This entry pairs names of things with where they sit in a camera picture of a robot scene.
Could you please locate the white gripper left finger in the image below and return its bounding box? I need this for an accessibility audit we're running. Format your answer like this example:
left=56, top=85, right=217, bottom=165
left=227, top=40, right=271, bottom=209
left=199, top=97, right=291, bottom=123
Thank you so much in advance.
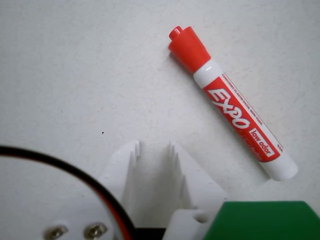
left=0, top=140, right=141, bottom=240

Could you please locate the black camera cable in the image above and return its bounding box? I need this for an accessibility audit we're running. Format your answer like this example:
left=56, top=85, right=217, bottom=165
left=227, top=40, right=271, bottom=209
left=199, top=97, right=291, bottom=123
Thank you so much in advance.
left=0, top=145, right=138, bottom=240

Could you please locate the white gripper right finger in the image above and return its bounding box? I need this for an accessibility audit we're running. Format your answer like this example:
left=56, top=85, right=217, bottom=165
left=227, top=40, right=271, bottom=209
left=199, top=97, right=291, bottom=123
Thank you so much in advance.
left=154, top=141, right=228, bottom=210

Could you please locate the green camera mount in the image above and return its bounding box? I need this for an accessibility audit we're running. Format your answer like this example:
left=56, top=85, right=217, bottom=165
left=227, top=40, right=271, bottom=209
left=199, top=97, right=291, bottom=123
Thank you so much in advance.
left=201, top=200, right=320, bottom=240

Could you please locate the red Expo dry-erase marker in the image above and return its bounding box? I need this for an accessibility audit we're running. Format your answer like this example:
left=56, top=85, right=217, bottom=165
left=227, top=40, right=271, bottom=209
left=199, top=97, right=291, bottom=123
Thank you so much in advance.
left=167, top=24, right=299, bottom=182

